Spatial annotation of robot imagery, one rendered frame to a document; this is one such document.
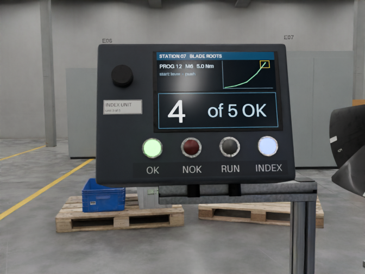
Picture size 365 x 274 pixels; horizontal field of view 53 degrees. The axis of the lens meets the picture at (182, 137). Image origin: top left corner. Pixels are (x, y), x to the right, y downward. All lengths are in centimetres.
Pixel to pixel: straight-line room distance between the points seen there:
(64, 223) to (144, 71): 321
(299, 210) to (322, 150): 631
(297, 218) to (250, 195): 8
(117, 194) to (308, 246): 313
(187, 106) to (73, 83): 779
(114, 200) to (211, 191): 314
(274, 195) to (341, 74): 644
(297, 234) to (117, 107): 33
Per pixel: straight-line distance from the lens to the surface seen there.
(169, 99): 49
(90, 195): 367
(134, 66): 51
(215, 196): 55
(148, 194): 366
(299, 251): 61
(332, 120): 144
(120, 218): 360
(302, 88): 672
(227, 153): 48
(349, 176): 110
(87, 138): 820
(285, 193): 58
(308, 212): 60
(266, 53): 53
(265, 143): 49
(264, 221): 376
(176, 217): 362
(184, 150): 47
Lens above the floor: 117
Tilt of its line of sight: 5 degrees down
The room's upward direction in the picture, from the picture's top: 1 degrees counter-clockwise
